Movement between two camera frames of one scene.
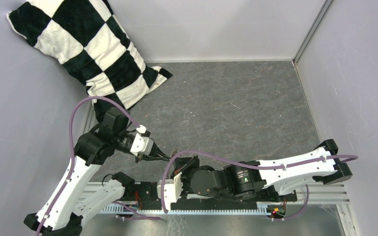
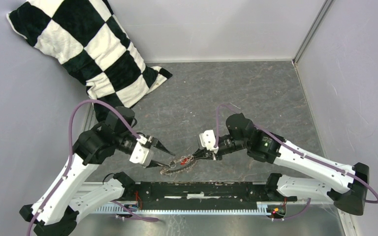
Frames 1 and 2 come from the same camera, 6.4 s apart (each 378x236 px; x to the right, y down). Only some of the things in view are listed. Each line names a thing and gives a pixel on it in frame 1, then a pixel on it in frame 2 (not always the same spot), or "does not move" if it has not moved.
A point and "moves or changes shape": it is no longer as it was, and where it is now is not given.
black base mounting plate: [145, 195] does not move
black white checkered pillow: [82, 36] does not move
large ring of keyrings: [174, 151] moves or changes shape
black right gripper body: [187, 169] to [214, 154]
